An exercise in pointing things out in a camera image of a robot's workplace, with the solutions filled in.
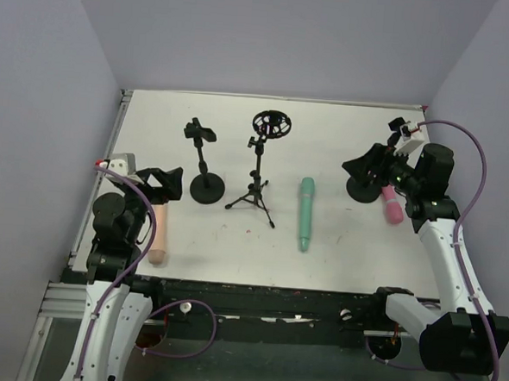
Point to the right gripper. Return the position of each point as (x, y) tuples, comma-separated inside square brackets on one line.
[(380, 164)]

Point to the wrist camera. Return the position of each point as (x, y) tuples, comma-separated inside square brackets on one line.
[(120, 163), (411, 137)]

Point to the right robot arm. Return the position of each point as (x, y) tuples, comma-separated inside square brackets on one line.
[(465, 335)]

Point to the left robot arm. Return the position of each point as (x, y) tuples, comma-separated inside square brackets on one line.
[(126, 227)]

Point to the beige microphone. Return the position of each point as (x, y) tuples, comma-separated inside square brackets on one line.
[(159, 241)]

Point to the aluminium frame extrusion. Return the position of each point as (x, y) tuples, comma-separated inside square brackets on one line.
[(64, 299)]

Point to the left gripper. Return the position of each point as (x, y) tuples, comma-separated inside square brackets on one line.
[(149, 183)]

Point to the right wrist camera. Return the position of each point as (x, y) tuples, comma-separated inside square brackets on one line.
[(411, 137)]

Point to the black tripod shock-mount stand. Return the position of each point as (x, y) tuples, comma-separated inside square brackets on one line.
[(268, 125)]

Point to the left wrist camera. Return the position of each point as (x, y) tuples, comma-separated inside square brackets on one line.
[(120, 163)]

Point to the black round-base clip stand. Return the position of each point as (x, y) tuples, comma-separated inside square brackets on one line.
[(206, 188)]

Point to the black right round-base stand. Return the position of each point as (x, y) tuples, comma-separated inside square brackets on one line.
[(367, 174)]

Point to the green toy microphone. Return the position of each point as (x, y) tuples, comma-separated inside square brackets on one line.
[(307, 192)]

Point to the pink toy microphone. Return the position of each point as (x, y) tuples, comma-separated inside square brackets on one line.
[(392, 209)]

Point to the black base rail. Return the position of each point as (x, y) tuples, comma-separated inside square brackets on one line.
[(267, 314)]

